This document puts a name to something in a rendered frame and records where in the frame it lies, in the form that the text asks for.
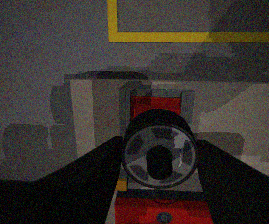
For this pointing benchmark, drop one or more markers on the black tyre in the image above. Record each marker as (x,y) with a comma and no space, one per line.
(159,127)

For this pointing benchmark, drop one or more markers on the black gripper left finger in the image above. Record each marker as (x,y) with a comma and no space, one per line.
(78,193)

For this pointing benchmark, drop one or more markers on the yellow rectangular outline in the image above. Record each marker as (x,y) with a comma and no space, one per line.
(115,36)

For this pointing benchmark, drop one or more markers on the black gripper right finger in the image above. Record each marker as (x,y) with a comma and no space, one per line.
(235,192)

